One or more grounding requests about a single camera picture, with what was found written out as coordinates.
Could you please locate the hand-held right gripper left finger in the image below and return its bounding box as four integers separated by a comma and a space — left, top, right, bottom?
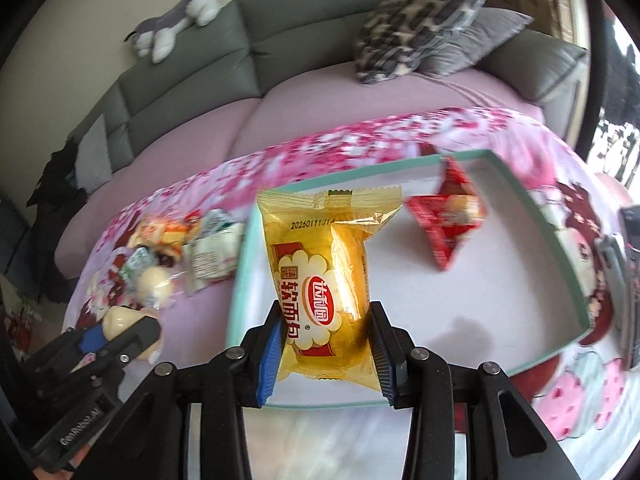
82, 301, 287, 480

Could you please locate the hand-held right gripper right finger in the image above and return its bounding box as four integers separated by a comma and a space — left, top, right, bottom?
368, 301, 581, 480

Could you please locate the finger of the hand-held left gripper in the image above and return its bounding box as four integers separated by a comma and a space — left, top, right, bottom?
22, 329, 88, 396
80, 317, 162, 376

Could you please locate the yellow bread packet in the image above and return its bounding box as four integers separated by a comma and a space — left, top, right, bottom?
256, 185, 403, 393

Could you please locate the teal shallow cardboard box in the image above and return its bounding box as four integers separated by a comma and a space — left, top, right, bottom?
225, 149, 593, 408

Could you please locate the clear packet pale snack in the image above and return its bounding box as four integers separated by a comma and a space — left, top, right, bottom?
182, 232, 243, 296

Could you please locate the white teal snack packet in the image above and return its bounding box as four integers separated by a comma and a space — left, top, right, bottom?
192, 208, 246, 246

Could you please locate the red snack packet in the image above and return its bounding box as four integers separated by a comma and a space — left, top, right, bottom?
404, 156, 488, 272

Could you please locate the black clothing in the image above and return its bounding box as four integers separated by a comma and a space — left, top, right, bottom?
27, 142, 91, 306

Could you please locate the pale grey cushion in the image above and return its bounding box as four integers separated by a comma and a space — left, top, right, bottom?
75, 120, 113, 193

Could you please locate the pink sofa cover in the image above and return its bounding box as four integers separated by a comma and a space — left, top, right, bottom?
55, 67, 546, 306

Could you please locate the pink printed blanket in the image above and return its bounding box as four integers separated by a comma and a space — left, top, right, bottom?
62, 105, 638, 480

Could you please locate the grey pillow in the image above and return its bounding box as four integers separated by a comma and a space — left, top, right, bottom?
420, 7, 536, 78

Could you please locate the grey white plush dog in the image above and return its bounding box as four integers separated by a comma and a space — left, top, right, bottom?
125, 0, 223, 63

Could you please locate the grey green sofa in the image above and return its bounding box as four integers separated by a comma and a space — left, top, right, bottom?
67, 0, 591, 196

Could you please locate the leopard print pillow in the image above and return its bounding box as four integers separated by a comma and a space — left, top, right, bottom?
352, 0, 491, 85

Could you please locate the black window frame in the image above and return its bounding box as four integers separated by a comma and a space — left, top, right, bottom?
585, 0, 617, 161

